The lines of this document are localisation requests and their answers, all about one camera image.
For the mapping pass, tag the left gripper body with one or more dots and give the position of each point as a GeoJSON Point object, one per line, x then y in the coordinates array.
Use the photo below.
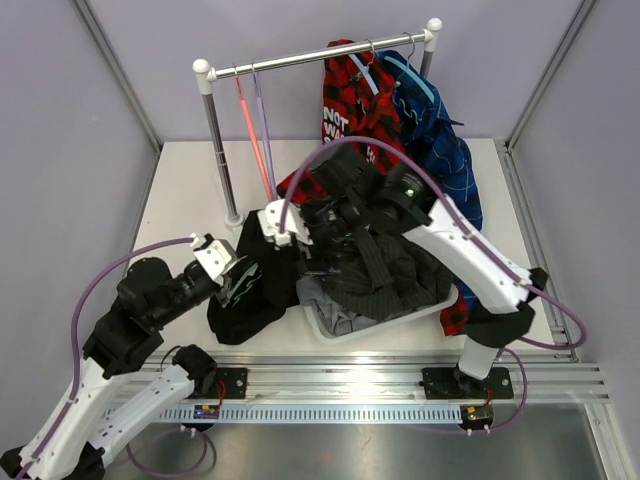
{"type": "Point", "coordinates": [223, 290]}

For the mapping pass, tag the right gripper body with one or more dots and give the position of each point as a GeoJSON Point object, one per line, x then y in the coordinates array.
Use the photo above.
{"type": "Point", "coordinates": [335, 223]}

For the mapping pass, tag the black plain shirt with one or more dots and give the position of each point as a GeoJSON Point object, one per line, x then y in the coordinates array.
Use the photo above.
{"type": "Point", "coordinates": [272, 295]}

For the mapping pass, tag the grey shirt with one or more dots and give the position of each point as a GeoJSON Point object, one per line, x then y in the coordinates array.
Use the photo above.
{"type": "Point", "coordinates": [329, 318]}

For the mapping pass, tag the black pinstripe shirt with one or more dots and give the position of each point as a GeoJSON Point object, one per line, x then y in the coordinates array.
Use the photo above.
{"type": "Point", "coordinates": [382, 276]}

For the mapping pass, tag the lilac hanger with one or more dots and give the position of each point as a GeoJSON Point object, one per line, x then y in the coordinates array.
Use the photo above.
{"type": "Point", "coordinates": [265, 133]}

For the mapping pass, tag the pink hanger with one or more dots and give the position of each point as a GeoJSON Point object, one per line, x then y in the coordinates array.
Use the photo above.
{"type": "Point", "coordinates": [261, 163]}

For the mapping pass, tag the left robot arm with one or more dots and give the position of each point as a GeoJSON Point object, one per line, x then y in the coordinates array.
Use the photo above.
{"type": "Point", "coordinates": [79, 441]}

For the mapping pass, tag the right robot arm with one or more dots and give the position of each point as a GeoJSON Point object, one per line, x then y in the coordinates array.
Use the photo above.
{"type": "Point", "coordinates": [407, 201]}

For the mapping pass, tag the red black plaid shirt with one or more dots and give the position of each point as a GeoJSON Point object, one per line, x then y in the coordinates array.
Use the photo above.
{"type": "Point", "coordinates": [350, 109]}

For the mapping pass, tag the blue plaid shirt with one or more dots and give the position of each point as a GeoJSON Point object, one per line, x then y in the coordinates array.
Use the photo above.
{"type": "Point", "coordinates": [428, 136]}

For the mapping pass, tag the light blue hanger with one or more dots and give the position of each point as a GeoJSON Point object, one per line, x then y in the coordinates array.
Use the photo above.
{"type": "Point", "coordinates": [364, 70]}

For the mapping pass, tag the teal hanger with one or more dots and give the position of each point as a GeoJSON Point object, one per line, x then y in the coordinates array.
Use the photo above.
{"type": "Point", "coordinates": [410, 86]}

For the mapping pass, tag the white plastic basket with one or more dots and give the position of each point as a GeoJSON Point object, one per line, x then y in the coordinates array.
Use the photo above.
{"type": "Point", "coordinates": [400, 320]}

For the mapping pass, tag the clothes rack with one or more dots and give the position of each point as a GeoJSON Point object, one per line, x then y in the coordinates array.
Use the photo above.
{"type": "Point", "coordinates": [206, 75]}

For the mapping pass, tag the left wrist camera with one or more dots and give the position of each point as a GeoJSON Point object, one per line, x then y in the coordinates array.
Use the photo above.
{"type": "Point", "coordinates": [216, 256]}

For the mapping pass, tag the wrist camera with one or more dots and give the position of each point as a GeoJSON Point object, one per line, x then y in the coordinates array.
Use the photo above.
{"type": "Point", "coordinates": [216, 256]}
{"type": "Point", "coordinates": [282, 225]}

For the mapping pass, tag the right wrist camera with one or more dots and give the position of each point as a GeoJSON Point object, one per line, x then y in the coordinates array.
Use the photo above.
{"type": "Point", "coordinates": [282, 225]}

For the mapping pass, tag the aluminium rail base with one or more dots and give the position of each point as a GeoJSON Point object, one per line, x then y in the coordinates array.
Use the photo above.
{"type": "Point", "coordinates": [360, 389]}

